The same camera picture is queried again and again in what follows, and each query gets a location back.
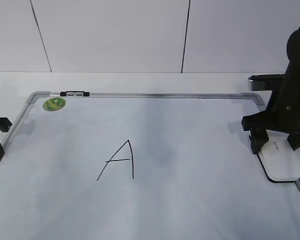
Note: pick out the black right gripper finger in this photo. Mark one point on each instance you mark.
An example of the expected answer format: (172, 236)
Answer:
(294, 140)
(258, 138)

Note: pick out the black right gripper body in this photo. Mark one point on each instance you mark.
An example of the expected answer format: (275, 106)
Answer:
(282, 113)

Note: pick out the white board eraser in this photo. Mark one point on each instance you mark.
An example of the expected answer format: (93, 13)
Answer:
(279, 160)

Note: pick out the round green sticker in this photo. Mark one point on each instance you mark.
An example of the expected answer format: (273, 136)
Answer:
(54, 104)

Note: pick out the black and clear board clip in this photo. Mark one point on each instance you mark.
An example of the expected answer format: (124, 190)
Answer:
(74, 93)

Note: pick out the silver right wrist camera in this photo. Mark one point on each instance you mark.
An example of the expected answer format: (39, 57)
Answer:
(265, 82)

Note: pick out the white board with aluminium frame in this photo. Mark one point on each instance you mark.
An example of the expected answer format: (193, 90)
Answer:
(140, 166)

